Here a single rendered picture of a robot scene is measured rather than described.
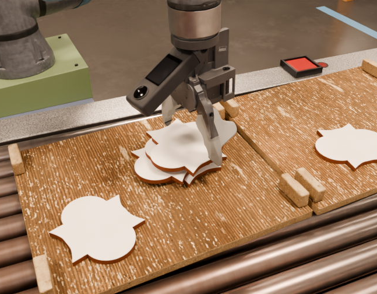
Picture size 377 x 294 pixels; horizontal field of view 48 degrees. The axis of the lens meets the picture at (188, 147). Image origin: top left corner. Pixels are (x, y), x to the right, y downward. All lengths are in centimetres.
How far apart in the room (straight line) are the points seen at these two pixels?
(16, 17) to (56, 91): 18
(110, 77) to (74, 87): 198
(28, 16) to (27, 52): 8
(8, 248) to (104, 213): 15
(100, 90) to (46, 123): 197
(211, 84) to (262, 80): 42
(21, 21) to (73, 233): 55
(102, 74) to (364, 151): 246
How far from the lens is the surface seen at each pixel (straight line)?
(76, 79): 106
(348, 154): 81
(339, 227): 71
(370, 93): 104
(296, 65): 112
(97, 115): 93
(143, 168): 72
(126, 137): 82
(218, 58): 66
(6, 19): 103
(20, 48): 105
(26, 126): 94
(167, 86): 62
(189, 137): 75
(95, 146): 81
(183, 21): 60
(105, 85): 294
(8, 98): 106
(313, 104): 95
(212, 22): 61
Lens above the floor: 142
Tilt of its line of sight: 38 degrees down
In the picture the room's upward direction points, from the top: straight up
